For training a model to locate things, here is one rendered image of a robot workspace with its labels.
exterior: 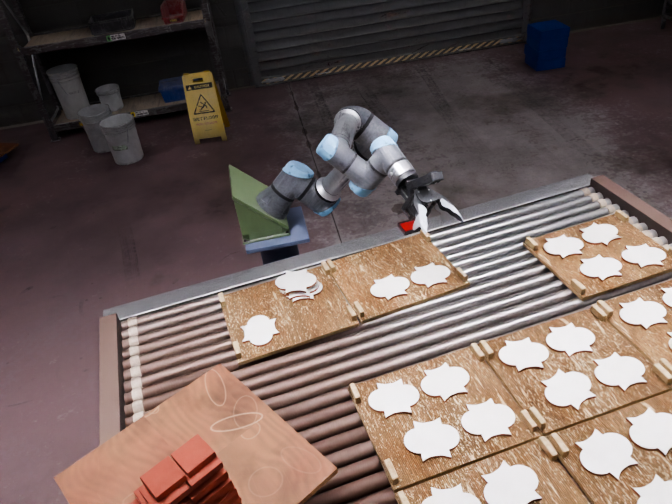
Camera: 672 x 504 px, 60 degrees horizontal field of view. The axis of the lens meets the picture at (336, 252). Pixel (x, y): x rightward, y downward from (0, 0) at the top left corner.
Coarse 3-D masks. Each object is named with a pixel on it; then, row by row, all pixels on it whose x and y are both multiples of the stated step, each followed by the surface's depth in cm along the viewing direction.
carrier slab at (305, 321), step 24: (264, 288) 211; (336, 288) 207; (240, 312) 202; (264, 312) 201; (288, 312) 199; (312, 312) 198; (336, 312) 197; (240, 336) 192; (288, 336) 190; (312, 336) 189; (240, 360) 184
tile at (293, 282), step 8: (288, 272) 211; (296, 272) 210; (304, 272) 210; (280, 280) 208; (288, 280) 207; (296, 280) 207; (304, 280) 206; (312, 280) 206; (280, 288) 204; (288, 288) 204; (296, 288) 203; (304, 288) 203
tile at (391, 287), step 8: (376, 280) 206; (384, 280) 206; (392, 280) 206; (400, 280) 205; (376, 288) 203; (384, 288) 203; (392, 288) 202; (400, 288) 202; (376, 296) 200; (384, 296) 199; (392, 296) 199
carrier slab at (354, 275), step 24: (408, 240) 225; (336, 264) 218; (360, 264) 216; (384, 264) 215; (408, 264) 213; (360, 288) 205; (408, 288) 203; (432, 288) 201; (456, 288) 201; (384, 312) 194
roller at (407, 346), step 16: (528, 304) 193; (544, 304) 193; (480, 320) 189; (496, 320) 190; (432, 336) 186; (448, 336) 186; (384, 352) 182; (400, 352) 183; (320, 368) 180; (336, 368) 179; (352, 368) 180; (272, 384) 177; (288, 384) 176; (304, 384) 177
